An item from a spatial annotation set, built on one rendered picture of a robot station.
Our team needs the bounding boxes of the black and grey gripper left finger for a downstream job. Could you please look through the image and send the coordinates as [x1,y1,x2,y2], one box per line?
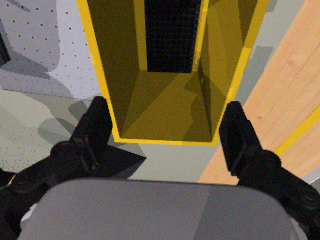
[0,96,113,240]

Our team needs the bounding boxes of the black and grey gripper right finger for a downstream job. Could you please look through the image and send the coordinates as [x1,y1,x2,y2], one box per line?
[218,101,320,240]

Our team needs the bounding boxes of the yellow open-top bin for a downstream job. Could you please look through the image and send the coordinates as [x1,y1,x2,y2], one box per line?
[76,0,269,146]

